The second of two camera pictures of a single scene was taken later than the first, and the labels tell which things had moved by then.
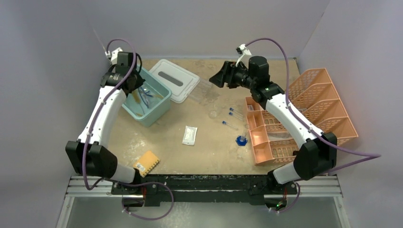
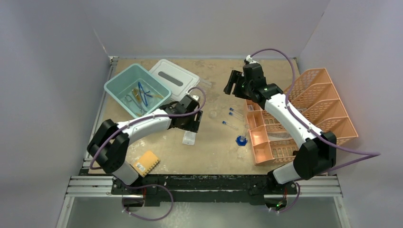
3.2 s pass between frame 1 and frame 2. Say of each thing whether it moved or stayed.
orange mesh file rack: stayed
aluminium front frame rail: stayed
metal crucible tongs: moved
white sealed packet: stayed
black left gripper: moved
